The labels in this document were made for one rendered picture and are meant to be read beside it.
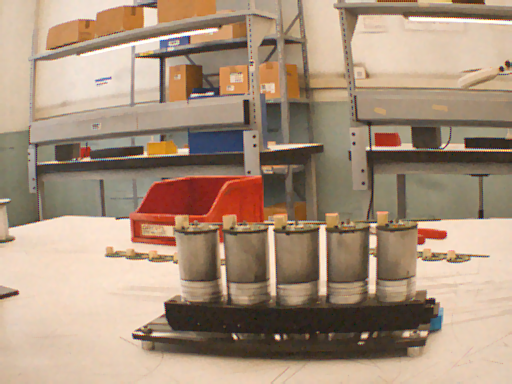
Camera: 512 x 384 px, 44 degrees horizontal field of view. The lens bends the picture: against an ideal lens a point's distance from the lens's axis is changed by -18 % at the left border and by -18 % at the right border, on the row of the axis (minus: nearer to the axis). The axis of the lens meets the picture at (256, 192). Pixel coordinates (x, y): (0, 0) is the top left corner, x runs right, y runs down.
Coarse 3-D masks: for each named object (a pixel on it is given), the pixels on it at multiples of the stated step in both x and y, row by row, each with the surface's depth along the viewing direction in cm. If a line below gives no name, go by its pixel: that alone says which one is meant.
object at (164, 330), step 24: (144, 336) 37; (168, 336) 37; (192, 336) 37; (216, 336) 37; (240, 336) 37; (264, 336) 36; (288, 336) 36; (312, 336) 36; (336, 336) 35; (360, 336) 35; (384, 336) 34; (408, 336) 33
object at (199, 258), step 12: (192, 228) 41; (180, 240) 40; (192, 240) 40; (204, 240) 40; (216, 240) 41; (180, 252) 40; (192, 252) 40; (204, 252) 40; (216, 252) 41; (180, 264) 41; (192, 264) 40; (204, 264) 40; (216, 264) 41; (180, 276) 41; (192, 276) 40; (204, 276) 40; (216, 276) 41; (192, 288) 40; (204, 288) 40; (216, 288) 41; (192, 300) 40; (204, 300) 40; (216, 300) 41
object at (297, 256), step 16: (288, 240) 38; (304, 240) 38; (288, 256) 38; (304, 256) 38; (320, 256) 39; (288, 272) 39; (304, 272) 38; (288, 288) 39; (304, 288) 38; (320, 288) 39; (288, 304) 39; (304, 304) 39
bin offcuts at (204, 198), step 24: (168, 192) 83; (192, 192) 86; (216, 192) 85; (240, 192) 78; (144, 216) 75; (168, 216) 74; (192, 216) 72; (216, 216) 74; (240, 216) 78; (144, 240) 76; (168, 240) 74
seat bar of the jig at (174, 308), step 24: (168, 312) 41; (192, 312) 40; (216, 312) 40; (240, 312) 39; (264, 312) 39; (288, 312) 38; (312, 312) 38; (336, 312) 38; (360, 312) 37; (384, 312) 37; (408, 312) 36
